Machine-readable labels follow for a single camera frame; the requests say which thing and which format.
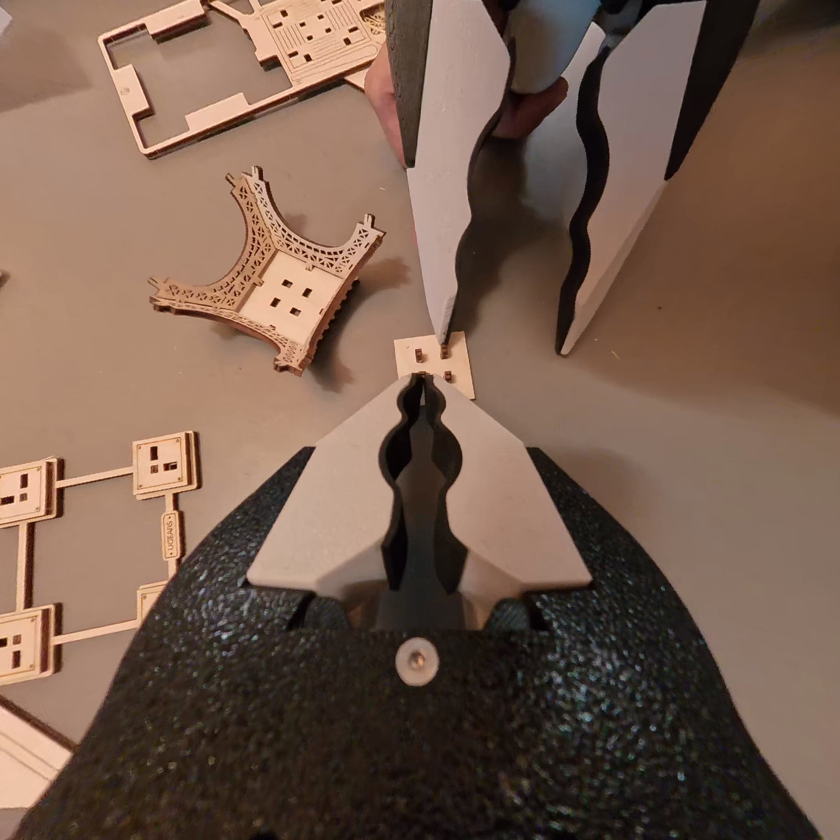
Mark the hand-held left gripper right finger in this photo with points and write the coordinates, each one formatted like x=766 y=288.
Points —
x=518 y=518

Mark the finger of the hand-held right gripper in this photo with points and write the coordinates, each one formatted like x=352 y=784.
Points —
x=446 y=131
x=643 y=131

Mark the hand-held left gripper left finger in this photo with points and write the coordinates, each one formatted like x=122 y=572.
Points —
x=321 y=518

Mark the small wooden plate with pegs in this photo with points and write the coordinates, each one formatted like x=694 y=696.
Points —
x=460 y=358

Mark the person's right hand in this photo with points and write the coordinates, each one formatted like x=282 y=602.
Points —
x=531 y=111

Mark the patterned wooden sheet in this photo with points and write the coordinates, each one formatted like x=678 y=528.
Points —
x=359 y=77

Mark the wooden lattice tower base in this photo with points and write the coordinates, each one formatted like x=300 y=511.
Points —
x=328 y=289

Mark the wooden sheet with rectangular cutout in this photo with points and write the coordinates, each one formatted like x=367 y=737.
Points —
x=128 y=85

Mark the wooden sheet with arched cutouts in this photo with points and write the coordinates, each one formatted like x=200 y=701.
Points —
x=26 y=754

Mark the wooden frame with four pads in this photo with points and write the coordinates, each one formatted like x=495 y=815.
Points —
x=184 y=482

